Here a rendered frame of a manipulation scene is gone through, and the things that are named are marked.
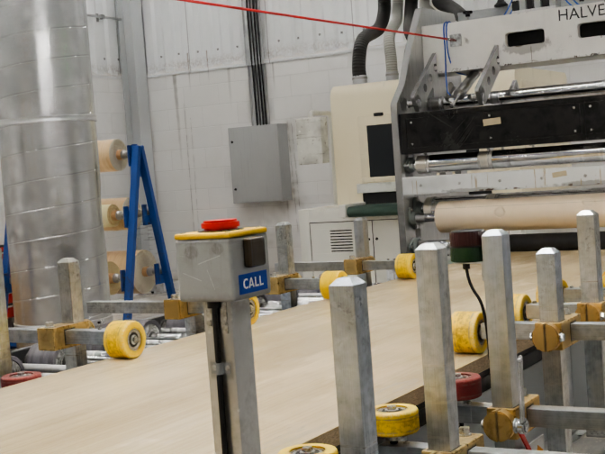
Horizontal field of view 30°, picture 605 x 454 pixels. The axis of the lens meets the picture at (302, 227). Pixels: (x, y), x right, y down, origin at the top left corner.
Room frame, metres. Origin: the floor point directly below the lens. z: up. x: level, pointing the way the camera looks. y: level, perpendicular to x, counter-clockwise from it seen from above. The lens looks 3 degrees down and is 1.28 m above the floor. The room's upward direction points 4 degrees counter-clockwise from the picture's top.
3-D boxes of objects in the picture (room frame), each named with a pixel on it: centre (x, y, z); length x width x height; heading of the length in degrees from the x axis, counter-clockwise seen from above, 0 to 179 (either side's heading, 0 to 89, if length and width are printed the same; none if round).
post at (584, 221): (2.24, -0.57, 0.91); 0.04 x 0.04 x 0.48; 59
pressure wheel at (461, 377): (1.90, -0.24, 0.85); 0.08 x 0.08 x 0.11
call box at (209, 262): (1.16, 0.08, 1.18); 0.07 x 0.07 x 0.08; 59
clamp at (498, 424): (1.83, -0.32, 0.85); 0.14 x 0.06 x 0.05; 149
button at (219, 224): (1.16, 0.08, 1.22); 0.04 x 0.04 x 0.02
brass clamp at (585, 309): (2.26, -0.58, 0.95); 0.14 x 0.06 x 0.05; 149
